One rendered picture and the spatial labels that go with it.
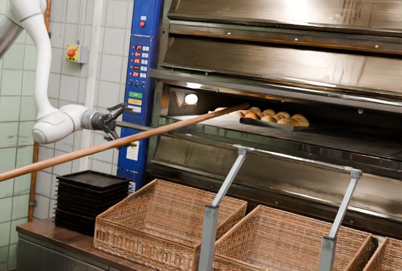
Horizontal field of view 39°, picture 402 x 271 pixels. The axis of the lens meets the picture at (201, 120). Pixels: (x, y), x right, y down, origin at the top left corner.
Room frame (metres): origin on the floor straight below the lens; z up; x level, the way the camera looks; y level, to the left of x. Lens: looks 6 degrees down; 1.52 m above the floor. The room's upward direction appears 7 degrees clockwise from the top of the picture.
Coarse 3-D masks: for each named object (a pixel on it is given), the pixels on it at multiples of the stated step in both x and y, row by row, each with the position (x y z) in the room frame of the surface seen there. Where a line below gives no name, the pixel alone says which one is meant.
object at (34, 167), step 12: (228, 108) 2.94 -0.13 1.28; (240, 108) 3.02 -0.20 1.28; (192, 120) 2.69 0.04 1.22; (204, 120) 2.77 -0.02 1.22; (144, 132) 2.43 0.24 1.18; (156, 132) 2.48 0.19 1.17; (108, 144) 2.25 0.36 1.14; (120, 144) 2.31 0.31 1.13; (60, 156) 2.07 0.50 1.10; (72, 156) 2.10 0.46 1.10; (84, 156) 2.16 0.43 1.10; (24, 168) 1.94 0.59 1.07; (36, 168) 1.97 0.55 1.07; (0, 180) 1.86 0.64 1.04
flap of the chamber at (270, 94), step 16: (160, 80) 2.97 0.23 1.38; (176, 80) 2.83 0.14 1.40; (192, 80) 2.79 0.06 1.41; (208, 80) 2.74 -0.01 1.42; (256, 96) 2.79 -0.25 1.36; (272, 96) 2.64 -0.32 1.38; (288, 96) 2.53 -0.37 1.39; (304, 96) 2.49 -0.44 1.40; (320, 96) 2.46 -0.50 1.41; (368, 112) 2.49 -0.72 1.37; (384, 112) 2.37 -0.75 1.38; (400, 112) 2.28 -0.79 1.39
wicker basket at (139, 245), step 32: (160, 192) 2.96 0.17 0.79; (192, 192) 2.88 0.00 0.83; (96, 224) 2.59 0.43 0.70; (128, 224) 2.81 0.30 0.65; (160, 224) 2.90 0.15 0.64; (192, 224) 2.82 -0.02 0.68; (224, 224) 2.53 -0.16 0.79; (128, 256) 2.49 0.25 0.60; (160, 256) 2.56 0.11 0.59; (192, 256) 2.33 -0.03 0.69
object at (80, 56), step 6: (72, 48) 3.29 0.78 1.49; (78, 48) 3.27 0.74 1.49; (84, 48) 3.31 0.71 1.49; (66, 54) 3.32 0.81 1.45; (78, 54) 3.27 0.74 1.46; (84, 54) 3.31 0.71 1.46; (66, 60) 3.32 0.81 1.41; (72, 60) 3.29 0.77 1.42; (78, 60) 3.27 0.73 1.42; (84, 60) 3.31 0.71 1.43
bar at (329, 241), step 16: (128, 128) 2.69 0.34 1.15; (144, 128) 2.64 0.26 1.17; (208, 144) 2.46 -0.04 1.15; (224, 144) 2.42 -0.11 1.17; (240, 160) 2.35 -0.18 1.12; (288, 160) 2.27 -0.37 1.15; (304, 160) 2.23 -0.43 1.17; (352, 176) 2.12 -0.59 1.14; (224, 192) 2.25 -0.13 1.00; (352, 192) 2.09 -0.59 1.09; (208, 208) 2.18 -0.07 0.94; (208, 224) 2.18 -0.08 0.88; (336, 224) 1.99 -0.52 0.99; (208, 240) 2.17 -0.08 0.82; (336, 240) 1.95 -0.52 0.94; (208, 256) 2.17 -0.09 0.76
